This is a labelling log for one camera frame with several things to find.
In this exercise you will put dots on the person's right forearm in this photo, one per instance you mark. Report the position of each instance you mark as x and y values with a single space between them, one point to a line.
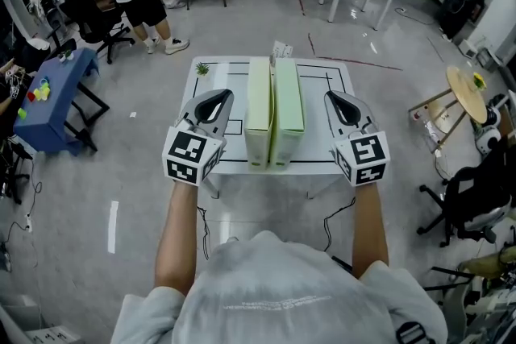
371 229

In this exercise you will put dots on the wooden card holder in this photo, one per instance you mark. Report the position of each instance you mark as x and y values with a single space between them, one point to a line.
281 49

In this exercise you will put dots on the white power strip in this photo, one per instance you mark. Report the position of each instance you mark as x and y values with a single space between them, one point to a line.
28 221

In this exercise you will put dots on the yellow flower decoration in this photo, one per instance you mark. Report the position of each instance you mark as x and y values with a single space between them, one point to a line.
479 80

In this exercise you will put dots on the white round robot head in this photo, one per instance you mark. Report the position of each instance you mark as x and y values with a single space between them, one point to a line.
489 139

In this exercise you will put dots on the pale green cardboard box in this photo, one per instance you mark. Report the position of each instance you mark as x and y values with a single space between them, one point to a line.
288 100

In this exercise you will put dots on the pale yellow cardboard box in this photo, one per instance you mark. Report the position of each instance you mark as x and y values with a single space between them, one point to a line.
258 100

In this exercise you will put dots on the person's left forearm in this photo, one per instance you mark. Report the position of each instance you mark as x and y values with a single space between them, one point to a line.
179 237

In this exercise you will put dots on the blue cloth covered table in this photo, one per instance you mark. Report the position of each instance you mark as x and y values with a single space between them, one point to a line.
60 109

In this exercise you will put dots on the small potted plant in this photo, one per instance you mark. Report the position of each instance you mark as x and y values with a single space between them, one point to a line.
202 69
66 55

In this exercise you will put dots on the white boxy appliance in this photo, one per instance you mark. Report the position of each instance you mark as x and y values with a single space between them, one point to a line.
467 48

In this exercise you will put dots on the red plastic cup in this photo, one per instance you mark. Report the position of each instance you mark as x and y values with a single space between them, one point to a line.
31 96

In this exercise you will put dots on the black office chair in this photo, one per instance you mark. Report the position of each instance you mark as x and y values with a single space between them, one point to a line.
479 193
92 20

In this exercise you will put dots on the round wooden table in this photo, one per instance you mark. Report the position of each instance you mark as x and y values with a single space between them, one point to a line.
467 96

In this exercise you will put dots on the person's white t-shirt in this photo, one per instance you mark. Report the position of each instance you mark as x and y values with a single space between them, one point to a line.
282 286

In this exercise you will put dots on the green plastic cup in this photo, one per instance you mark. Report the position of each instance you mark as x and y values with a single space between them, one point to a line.
22 113

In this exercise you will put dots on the grey office chair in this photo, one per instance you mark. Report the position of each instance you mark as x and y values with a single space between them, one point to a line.
459 300

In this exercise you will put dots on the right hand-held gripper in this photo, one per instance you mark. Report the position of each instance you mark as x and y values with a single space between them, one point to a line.
363 157

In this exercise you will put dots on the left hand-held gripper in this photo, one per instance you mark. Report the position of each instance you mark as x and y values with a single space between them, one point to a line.
189 157

